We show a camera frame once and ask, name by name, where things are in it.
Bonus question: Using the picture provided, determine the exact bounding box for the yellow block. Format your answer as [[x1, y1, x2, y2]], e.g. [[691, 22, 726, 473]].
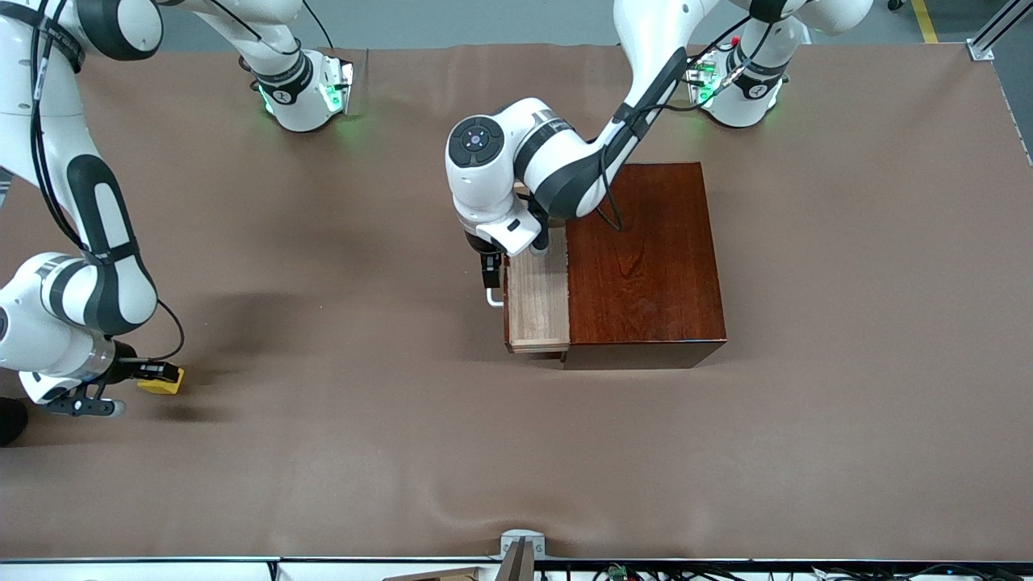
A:
[[136, 368, 186, 395]]

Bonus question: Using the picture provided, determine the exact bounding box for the light wood drawer white handle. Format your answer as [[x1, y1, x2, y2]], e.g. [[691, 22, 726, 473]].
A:
[[484, 182, 572, 356]]

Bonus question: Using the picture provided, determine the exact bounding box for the dark wooden drawer cabinet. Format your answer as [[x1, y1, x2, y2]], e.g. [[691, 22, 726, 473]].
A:
[[563, 162, 728, 370]]

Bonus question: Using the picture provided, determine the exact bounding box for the black round object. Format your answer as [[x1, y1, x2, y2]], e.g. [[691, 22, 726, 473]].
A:
[[0, 397, 29, 446]]

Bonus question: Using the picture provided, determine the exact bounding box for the brown table cloth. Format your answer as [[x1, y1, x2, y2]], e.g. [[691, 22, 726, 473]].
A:
[[0, 42, 1033, 563]]

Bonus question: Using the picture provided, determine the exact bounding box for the light wood board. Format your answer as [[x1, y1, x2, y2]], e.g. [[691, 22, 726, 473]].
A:
[[383, 567, 485, 581]]

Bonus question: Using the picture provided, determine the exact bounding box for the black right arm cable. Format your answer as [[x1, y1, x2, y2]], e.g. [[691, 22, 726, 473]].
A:
[[28, 0, 186, 364]]

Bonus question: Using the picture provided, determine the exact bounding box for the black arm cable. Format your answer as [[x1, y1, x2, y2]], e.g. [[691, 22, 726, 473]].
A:
[[516, 16, 767, 235], [28, 0, 186, 364]]

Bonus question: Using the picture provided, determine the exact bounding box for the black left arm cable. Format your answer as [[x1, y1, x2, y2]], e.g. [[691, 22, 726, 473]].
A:
[[516, 16, 767, 235]]

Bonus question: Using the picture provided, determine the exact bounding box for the black base power cable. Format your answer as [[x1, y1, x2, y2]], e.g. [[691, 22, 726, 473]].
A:
[[303, 0, 334, 49]]

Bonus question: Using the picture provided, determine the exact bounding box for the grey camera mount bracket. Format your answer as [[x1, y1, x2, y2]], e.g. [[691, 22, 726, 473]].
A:
[[496, 529, 546, 581]]

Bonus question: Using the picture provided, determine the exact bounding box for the aluminium frame profile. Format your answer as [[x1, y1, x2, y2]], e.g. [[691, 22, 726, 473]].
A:
[[968, 0, 1033, 62]]

